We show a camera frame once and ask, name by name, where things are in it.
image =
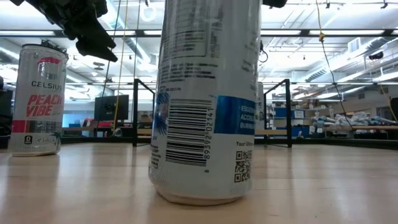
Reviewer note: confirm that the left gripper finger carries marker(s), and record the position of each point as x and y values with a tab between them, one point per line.
93	32
98	52

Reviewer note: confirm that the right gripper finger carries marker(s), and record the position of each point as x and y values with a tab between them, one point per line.
275	3

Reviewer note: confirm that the white Celsius Peach Vibe can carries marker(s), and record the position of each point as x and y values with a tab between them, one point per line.
38	124

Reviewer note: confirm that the white Celsius Arctic Vibe can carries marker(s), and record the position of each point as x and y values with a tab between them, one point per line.
202	93
261	105

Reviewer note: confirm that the black computer monitor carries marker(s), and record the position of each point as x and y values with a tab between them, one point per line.
109	109

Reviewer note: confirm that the blue storage cabinet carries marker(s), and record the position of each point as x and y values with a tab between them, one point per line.
280	112

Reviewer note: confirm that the wooden workbench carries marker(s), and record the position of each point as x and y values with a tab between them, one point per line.
373	127

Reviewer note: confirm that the black hanging camera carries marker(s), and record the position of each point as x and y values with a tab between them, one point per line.
264	57

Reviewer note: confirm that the wooden shelf with black frame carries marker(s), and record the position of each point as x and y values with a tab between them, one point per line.
273	132

